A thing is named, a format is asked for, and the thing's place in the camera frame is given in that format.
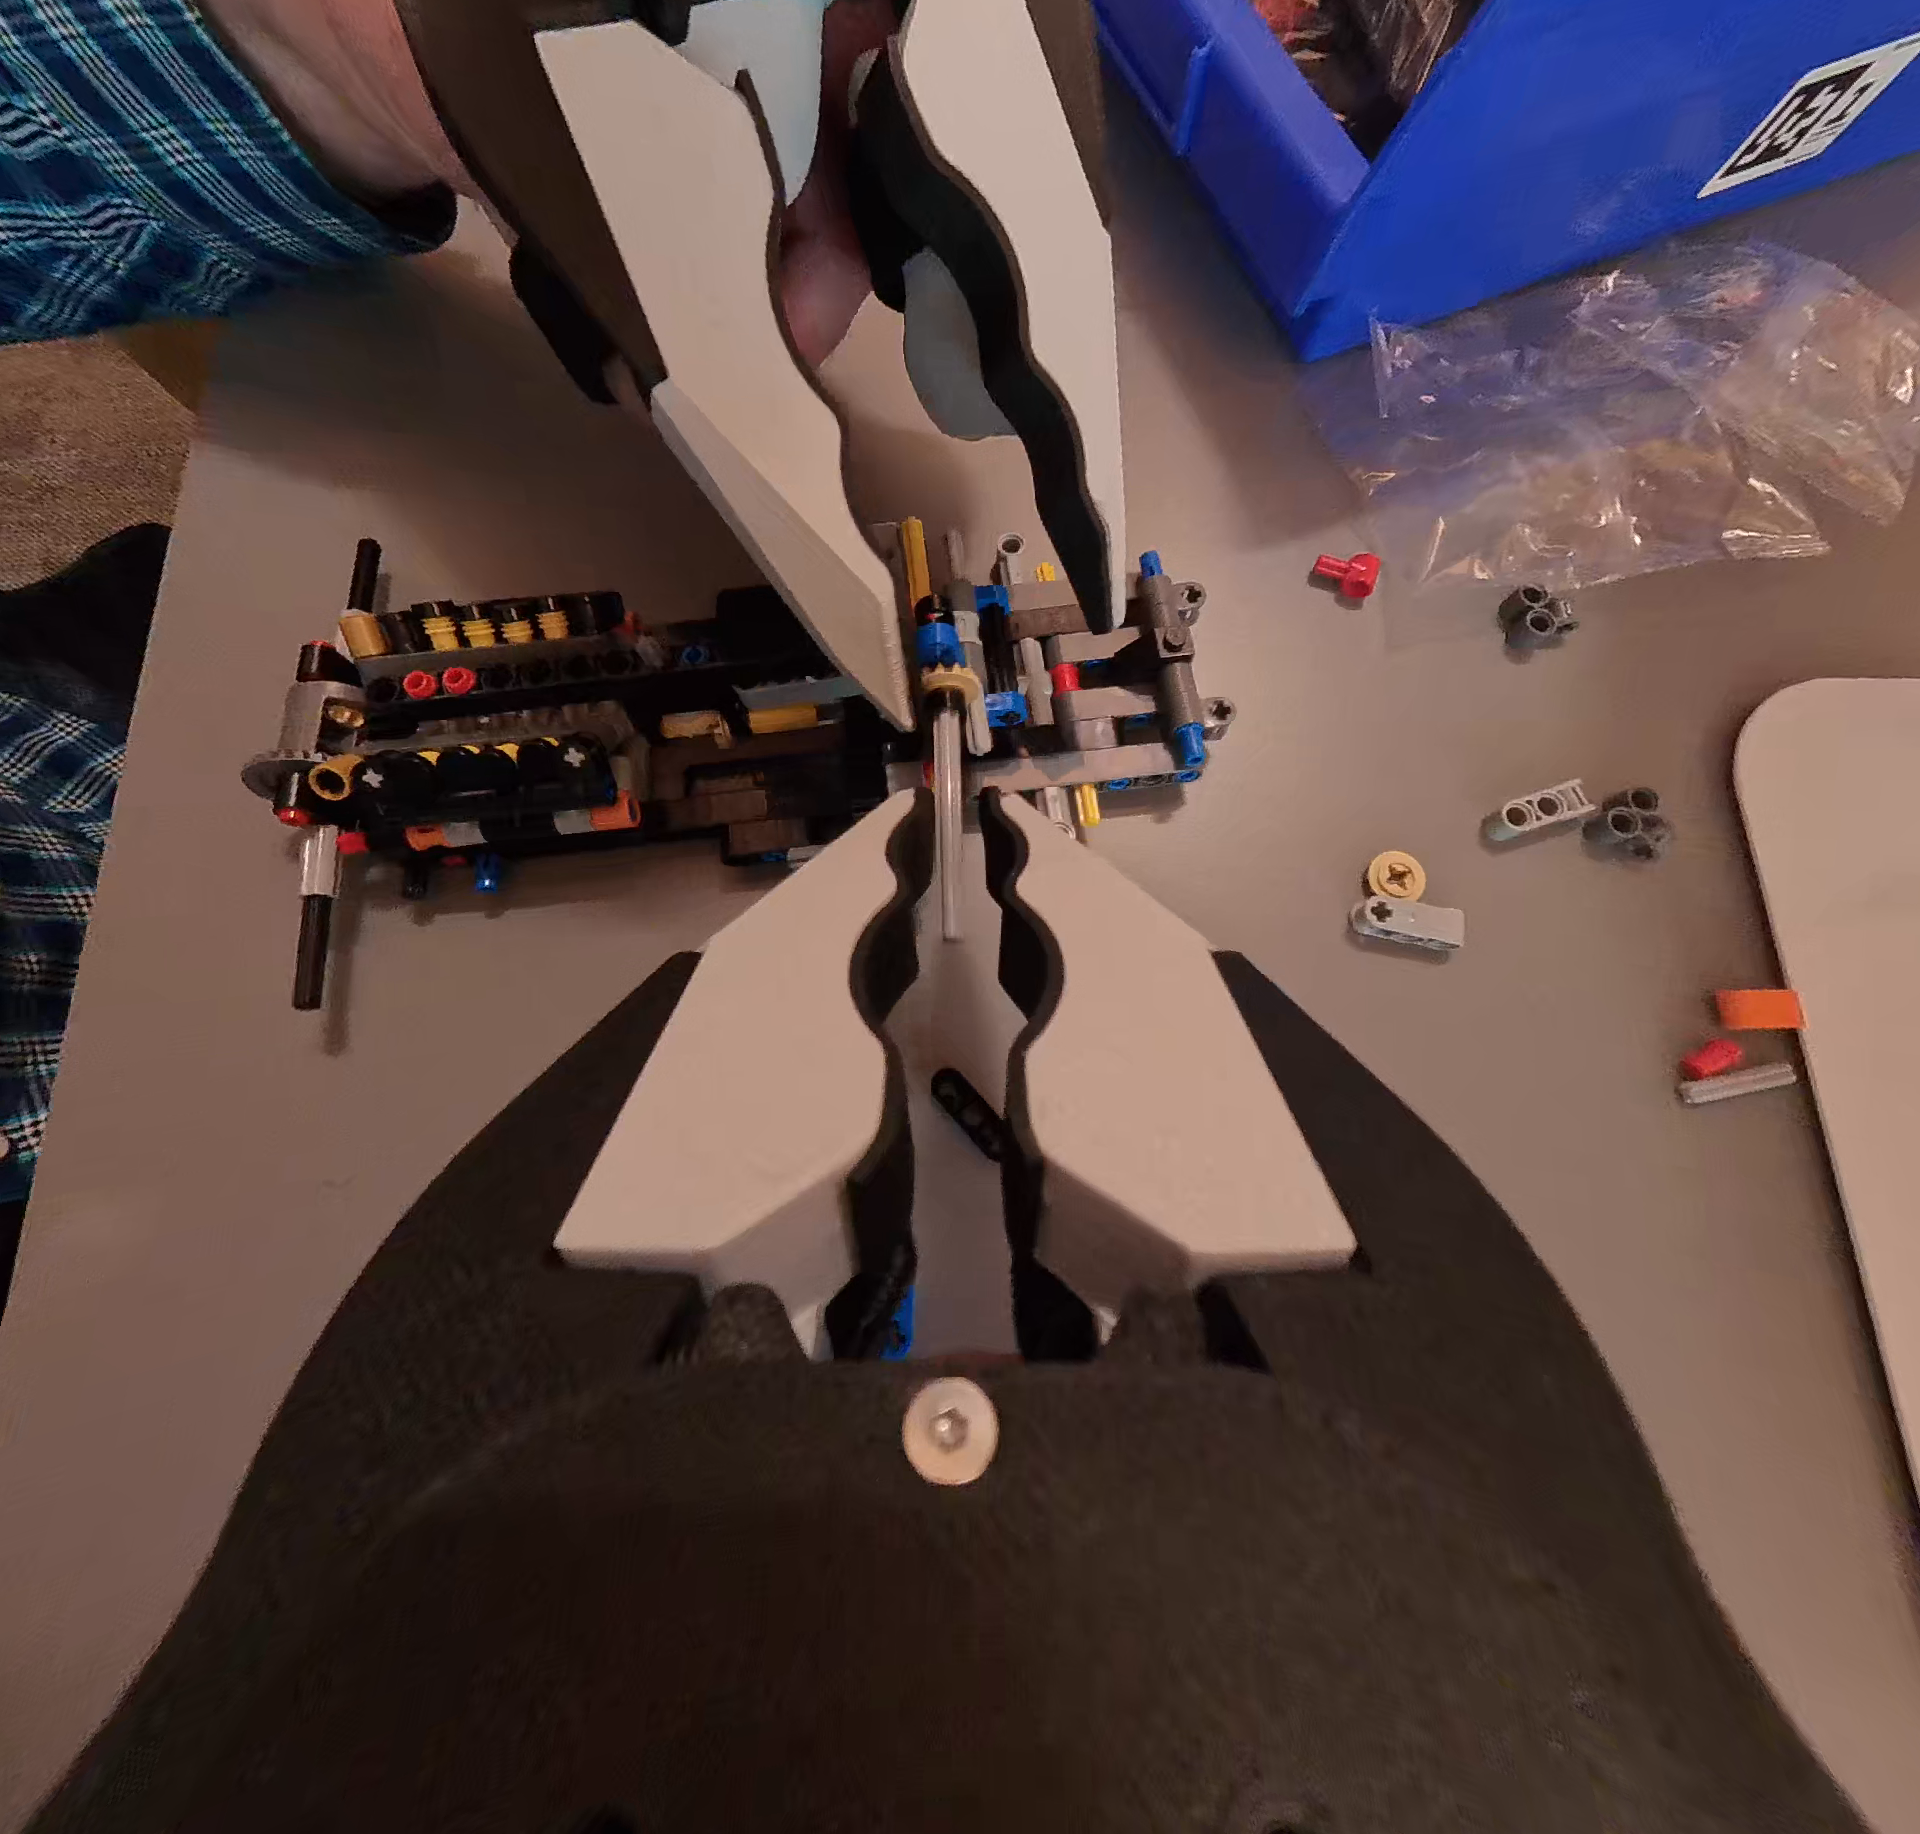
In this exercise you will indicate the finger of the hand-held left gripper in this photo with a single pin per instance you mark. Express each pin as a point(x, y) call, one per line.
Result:
point(1049, 264)
point(705, 307)

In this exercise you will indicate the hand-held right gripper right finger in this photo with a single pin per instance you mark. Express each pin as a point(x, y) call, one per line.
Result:
point(1187, 1110)

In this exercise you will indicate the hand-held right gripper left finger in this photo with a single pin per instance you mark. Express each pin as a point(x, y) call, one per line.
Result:
point(734, 1110)

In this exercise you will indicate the small lego gear subassembly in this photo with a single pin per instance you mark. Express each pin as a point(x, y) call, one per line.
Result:
point(951, 818)

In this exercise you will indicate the long lego chassis assembly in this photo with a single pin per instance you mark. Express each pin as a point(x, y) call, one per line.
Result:
point(603, 720)

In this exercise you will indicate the person's left forearm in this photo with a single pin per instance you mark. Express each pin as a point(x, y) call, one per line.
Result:
point(92, 139)

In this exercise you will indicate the black lego liftarm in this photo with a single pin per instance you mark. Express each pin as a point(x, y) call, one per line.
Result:
point(974, 1110)

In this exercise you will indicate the blue lego liftarm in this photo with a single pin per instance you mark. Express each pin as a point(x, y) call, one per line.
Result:
point(898, 1330)

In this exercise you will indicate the grey lego liftarm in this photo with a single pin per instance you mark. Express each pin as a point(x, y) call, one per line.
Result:
point(1413, 929)

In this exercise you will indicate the tan lego pulley wheel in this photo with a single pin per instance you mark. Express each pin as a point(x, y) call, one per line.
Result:
point(1396, 875)

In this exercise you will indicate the clear bags of lego parts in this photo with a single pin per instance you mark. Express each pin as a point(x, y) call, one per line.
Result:
point(1351, 1)

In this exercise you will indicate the light grey lego beam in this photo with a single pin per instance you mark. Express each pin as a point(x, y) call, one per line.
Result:
point(1542, 808)

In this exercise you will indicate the dark grey lego connector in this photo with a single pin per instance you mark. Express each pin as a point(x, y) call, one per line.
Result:
point(1628, 824)
point(1532, 614)

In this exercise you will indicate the red and grey lego pin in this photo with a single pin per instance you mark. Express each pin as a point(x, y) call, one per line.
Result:
point(1734, 1073)

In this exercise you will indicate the orange lego piece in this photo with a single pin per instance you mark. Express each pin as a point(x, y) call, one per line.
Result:
point(1761, 1006)

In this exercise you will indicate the person's left hand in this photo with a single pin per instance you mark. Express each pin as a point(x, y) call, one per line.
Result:
point(296, 45)

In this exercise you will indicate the black rod with white band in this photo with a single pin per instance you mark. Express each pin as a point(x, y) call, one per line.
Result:
point(314, 947)

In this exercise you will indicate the blue plastic bin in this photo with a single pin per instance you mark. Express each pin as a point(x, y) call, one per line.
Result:
point(1502, 182)

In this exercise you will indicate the empty clear plastic bag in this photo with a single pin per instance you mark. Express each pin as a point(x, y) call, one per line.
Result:
point(1620, 425)

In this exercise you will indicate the white book stand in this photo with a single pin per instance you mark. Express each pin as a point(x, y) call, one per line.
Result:
point(1839, 962)

